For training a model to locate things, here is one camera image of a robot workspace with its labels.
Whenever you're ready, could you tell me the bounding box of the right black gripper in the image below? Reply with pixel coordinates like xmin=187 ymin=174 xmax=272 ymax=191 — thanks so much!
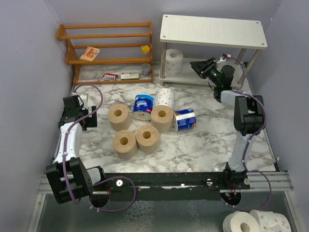
xmin=190 ymin=58 xmax=221 ymax=87

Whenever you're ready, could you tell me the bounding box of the pink dotted roll front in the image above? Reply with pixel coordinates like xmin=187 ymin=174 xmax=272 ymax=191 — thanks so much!
xmin=165 ymin=49 xmax=183 ymax=75

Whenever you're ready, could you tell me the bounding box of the pink dotted roll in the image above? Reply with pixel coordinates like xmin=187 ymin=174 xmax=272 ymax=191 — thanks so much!
xmin=165 ymin=49 xmax=183 ymax=75
xmin=154 ymin=88 xmax=175 ymax=109

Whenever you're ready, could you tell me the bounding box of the pink dotted roll back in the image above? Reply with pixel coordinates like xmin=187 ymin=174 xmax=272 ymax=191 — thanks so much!
xmin=154 ymin=88 xmax=175 ymax=109

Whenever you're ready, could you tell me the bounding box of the blue Tempo roll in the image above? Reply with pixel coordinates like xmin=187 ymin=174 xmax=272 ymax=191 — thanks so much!
xmin=132 ymin=94 xmax=154 ymax=121

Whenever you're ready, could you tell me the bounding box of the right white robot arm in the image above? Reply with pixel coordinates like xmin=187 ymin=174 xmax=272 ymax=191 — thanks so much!
xmin=190 ymin=58 xmax=267 ymax=189

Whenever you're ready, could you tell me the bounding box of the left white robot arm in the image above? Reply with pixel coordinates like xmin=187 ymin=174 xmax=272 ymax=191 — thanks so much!
xmin=45 ymin=93 xmax=107 ymax=204

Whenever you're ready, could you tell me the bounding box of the white two-tier shelf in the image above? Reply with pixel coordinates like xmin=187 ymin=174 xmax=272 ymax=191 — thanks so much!
xmin=159 ymin=14 xmax=267 ymax=85

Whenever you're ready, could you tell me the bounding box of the brown paper roll back left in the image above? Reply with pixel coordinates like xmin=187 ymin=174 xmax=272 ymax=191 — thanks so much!
xmin=108 ymin=104 xmax=131 ymax=131

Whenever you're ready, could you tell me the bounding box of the brown paper roll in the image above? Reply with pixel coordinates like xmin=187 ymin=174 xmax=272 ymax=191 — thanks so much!
xmin=151 ymin=105 xmax=174 ymax=133
xmin=108 ymin=104 xmax=131 ymax=131
xmin=113 ymin=130 xmax=138 ymax=160
xmin=135 ymin=125 xmax=160 ymax=154

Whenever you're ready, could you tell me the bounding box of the brown paper roll front left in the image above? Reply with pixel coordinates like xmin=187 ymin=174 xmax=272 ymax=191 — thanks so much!
xmin=113 ymin=130 xmax=138 ymax=160

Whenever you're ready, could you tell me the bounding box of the red white small box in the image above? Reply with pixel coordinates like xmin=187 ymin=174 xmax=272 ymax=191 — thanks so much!
xmin=102 ymin=72 xmax=118 ymax=81

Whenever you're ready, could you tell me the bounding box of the small grey cup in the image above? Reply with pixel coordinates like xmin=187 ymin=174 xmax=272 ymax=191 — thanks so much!
xmin=141 ymin=63 xmax=151 ymax=76

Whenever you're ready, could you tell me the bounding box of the yellow cube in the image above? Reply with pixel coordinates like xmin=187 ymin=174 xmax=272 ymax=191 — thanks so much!
xmin=140 ymin=45 xmax=150 ymax=54

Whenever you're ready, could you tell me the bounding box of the brown paper roll front right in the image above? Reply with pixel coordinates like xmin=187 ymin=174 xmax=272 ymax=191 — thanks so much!
xmin=135 ymin=125 xmax=160 ymax=154

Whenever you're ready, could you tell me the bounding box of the brown paper roll back right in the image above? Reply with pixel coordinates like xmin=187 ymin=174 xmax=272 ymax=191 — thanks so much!
xmin=151 ymin=105 xmax=174 ymax=133

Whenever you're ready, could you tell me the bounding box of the brown wooden rack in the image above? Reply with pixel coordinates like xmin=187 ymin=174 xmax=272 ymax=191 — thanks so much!
xmin=56 ymin=22 xmax=154 ymax=86

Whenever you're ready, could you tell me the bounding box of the white green flat box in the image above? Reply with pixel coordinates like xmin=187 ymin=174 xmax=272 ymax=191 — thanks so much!
xmin=120 ymin=70 xmax=140 ymax=80

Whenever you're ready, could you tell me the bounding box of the orange patterned booklet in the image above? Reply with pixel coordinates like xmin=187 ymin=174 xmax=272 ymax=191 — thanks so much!
xmin=79 ymin=46 xmax=100 ymax=62

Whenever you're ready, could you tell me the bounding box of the plain white roll foreground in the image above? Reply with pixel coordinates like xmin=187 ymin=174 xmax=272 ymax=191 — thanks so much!
xmin=223 ymin=211 xmax=260 ymax=232

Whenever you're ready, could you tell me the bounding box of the pink dotted roll foreground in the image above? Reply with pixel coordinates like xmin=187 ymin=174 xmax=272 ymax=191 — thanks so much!
xmin=250 ymin=210 xmax=292 ymax=232

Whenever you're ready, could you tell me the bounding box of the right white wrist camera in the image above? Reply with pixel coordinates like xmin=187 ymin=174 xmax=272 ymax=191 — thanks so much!
xmin=216 ymin=54 xmax=239 ymax=71

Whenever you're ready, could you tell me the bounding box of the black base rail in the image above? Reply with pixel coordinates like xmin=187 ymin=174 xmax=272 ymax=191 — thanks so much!
xmin=90 ymin=169 xmax=250 ymax=206

